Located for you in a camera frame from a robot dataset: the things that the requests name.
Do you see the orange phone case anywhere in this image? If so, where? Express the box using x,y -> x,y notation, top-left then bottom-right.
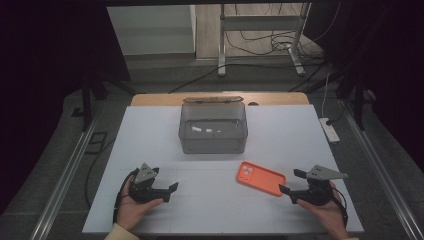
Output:
236,161 -> 287,198

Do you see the long black floor cable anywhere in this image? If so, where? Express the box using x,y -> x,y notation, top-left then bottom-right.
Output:
168,62 -> 329,94

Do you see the person's right hand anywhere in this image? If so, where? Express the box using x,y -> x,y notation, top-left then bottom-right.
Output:
296,181 -> 349,239

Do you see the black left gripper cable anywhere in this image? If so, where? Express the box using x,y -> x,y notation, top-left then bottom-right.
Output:
112,168 -> 139,225

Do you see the white power strip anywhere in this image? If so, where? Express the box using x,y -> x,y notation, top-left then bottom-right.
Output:
318,117 -> 341,144

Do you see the black floor socket plate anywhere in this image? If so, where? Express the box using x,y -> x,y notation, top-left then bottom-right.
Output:
84,131 -> 109,155

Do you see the transparent grey storage box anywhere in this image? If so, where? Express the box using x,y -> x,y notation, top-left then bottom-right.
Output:
178,101 -> 249,155

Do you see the black stand leg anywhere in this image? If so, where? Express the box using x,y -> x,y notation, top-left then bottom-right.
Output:
71,76 -> 138,132
288,71 -> 378,131

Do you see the grey metal stand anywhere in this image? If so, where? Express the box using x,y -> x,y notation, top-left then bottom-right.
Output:
217,2 -> 313,78

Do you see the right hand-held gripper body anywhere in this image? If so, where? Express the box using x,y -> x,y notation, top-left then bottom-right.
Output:
289,164 -> 349,206

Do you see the person's left hand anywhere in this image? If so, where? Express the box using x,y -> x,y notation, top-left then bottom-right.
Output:
116,176 -> 165,232

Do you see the thin black floor cable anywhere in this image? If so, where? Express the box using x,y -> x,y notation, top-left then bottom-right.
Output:
84,138 -> 116,208

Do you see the tangle of black floor cables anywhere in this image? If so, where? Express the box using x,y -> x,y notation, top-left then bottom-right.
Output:
224,3 -> 341,58

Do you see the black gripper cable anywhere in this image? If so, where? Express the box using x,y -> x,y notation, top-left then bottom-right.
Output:
112,168 -> 139,225
329,186 -> 350,228

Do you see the black plug cable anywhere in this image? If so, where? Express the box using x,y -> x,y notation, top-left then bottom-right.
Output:
325,96 -> 351,127

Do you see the white cabinet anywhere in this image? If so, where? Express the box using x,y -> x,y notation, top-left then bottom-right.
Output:
106,4 -> 198,56

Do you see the dark curtain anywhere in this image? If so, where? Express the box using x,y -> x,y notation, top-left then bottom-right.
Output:
304,0 -> 424,164
0,0 -> 131,214

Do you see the aluminium floor rail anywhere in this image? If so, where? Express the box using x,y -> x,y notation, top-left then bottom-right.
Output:
29,116 -> 99,240
339,99 -> 424,240

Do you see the transparent storage box lid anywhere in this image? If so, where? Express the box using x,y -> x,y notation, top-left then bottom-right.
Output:
183,95 -> 244,104

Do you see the white power cable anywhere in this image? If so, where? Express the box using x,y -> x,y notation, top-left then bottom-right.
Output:
320,71 -> 332,119

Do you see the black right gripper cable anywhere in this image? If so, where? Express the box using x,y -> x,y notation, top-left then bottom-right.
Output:
329,186 -> 350,228

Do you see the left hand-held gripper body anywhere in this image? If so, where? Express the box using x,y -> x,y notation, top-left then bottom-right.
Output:
128,162 -> 172,204

